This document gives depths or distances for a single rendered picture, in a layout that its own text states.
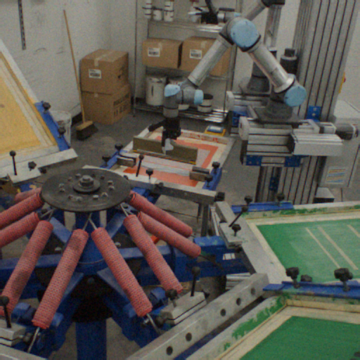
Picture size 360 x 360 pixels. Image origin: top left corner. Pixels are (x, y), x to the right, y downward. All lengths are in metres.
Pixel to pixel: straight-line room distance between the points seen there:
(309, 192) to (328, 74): 0.78
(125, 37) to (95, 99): 1.09
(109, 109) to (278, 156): 3.31
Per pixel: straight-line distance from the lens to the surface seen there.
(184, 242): 1.62
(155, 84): 5.82
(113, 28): 6.35
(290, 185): 2.92
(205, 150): 2.73
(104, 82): 5.51
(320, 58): 2.67
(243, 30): 2.15
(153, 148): 2.34
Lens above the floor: 2.06
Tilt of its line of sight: 27 degrees down
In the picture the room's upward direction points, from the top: 4 degrees clockwise
